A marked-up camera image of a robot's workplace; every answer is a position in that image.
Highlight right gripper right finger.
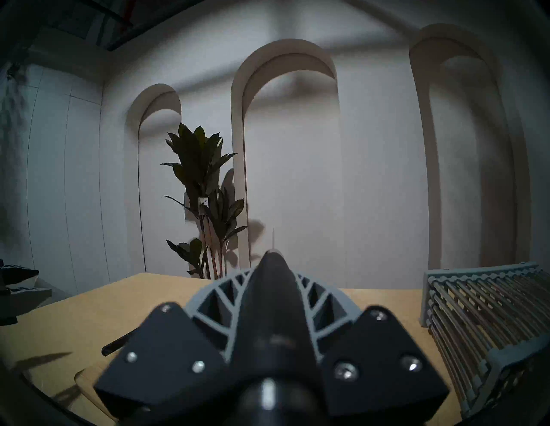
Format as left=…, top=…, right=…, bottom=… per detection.
left=296, top=271, right=450, bottom=420

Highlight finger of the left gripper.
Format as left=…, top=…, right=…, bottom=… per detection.
left=0, top=287, right=52, bottom=325
left=0, top=265, right=39, bottom=286

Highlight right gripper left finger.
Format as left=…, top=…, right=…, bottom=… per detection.
left=94, top=267, right=254, bottom=420

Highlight black handled kitchen knife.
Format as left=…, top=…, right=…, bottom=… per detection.
left=230, top=228, right=327, bottom=426

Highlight grey metal roller knife rack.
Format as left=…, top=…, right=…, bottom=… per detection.
left=419, top=262, right=550, bottom=419

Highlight tall green potted plant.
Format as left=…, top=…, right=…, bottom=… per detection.
left=161, top=122, right=250, bottom=280

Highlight wooden cutting board black handle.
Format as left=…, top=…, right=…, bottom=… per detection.
left=74, top=333, right=131, bottom=423

